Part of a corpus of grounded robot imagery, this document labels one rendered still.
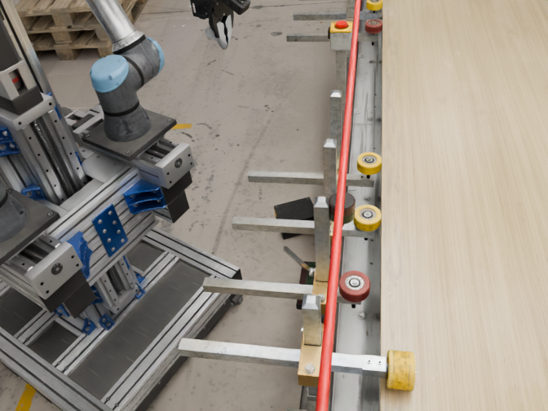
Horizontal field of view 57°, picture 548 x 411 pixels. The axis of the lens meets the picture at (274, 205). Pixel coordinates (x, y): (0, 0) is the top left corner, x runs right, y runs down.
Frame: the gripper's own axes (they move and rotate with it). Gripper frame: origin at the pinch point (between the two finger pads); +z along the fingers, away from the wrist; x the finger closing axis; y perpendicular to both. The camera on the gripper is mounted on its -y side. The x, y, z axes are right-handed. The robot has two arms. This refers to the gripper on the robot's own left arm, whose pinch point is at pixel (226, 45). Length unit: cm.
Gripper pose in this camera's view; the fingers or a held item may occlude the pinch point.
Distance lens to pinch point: 148.8
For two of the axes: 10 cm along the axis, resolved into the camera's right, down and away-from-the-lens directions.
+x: -5.4, 6.2, -5.7
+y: -8.3, -3.3, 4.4
